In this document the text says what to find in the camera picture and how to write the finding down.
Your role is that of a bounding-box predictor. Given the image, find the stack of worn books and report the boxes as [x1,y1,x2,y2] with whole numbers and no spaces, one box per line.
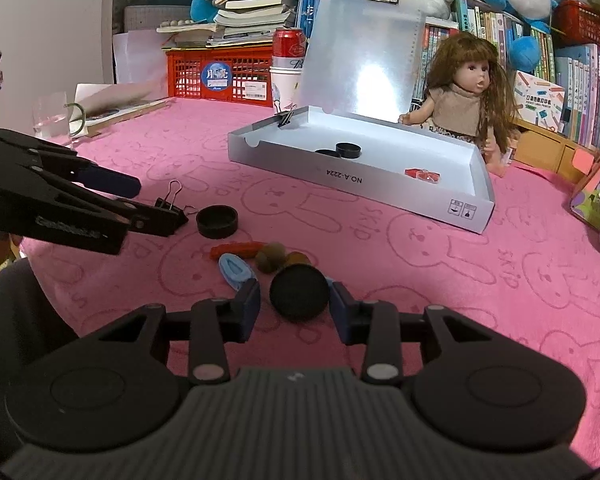
[157,0,306,51]

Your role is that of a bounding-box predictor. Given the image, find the white pencil print box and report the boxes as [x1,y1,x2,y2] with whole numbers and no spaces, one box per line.
[512,70,566,133]

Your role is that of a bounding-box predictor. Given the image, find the row of shelved books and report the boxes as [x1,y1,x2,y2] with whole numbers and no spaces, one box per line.
[296,0,600,151]

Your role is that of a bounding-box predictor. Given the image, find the orange red plastic toy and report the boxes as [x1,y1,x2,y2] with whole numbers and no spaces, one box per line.
[405,167,441,186]

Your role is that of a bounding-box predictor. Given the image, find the ring binder notebook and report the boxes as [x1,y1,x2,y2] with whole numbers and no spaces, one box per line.
[65,82,171,138]

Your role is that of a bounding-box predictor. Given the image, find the grey cardboard box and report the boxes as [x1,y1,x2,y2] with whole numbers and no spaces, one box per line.
[227,105,496,234]

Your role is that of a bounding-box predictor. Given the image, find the large black binder clip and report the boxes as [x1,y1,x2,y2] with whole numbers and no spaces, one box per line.
[152,180,197,238]

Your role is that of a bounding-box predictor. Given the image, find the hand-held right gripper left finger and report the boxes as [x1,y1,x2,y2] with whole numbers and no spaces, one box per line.
[80,277,262,386]

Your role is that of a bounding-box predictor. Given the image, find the translucent plastic clipboard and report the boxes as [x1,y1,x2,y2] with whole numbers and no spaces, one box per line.
[296,0,426,126]

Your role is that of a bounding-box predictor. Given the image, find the brown-haired baby doll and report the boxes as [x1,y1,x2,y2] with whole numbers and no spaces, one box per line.
[399,31,523,178]

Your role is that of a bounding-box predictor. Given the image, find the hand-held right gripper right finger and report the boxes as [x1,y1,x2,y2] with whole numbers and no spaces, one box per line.
[329,281,511,386]

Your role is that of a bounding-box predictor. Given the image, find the black round container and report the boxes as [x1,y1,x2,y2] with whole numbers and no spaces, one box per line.
[196,205,239,239]

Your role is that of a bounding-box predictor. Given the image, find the smartphone on pink stand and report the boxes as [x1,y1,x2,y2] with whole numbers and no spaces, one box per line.
[570,130,600,233]

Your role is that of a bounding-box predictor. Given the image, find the wooden drawer shelf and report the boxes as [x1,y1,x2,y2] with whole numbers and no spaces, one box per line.
[510,120,600,186]

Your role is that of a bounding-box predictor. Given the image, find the small black binder clip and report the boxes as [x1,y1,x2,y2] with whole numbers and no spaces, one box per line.
[275,100,298,128]

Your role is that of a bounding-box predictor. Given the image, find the red plastic crate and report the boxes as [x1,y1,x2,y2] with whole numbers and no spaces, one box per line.
[166,45,276,103]

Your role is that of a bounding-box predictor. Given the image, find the white paper cup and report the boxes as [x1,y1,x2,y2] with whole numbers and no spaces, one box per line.
[270,66,303,108]

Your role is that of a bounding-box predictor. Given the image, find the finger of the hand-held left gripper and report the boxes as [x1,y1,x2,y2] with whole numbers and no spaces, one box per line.
[0,129,142,200]
[0,159,162,235]

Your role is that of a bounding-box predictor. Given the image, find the white paper sheet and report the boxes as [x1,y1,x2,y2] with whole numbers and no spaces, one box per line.
[112,27,173,98]

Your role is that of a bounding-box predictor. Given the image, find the clear drinking glass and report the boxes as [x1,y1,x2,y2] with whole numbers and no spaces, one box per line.
[32,91,76,148]

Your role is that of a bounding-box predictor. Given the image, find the red soda can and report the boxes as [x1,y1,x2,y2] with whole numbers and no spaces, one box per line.
[271,28,308,72]

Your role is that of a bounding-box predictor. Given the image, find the person's dark clothing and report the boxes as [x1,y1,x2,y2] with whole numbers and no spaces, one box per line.
[0,260,81,376]

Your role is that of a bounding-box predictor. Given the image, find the orange plastic carrot toy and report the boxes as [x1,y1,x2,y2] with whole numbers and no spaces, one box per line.
[211,242,266,262]

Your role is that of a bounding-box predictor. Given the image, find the red plastic basket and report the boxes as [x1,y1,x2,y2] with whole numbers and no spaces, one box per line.
[552,0,600,56]

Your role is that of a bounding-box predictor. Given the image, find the pink bunny print blanket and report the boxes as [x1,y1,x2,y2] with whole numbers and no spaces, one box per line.
[17,95,600,468]

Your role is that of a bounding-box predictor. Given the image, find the light blue rubber keychain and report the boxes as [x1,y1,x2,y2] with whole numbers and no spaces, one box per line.
[218,253,258,291]

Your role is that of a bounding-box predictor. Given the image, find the brown fuzzy ball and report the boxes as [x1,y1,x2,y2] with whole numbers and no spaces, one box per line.
[254,242,287,273]

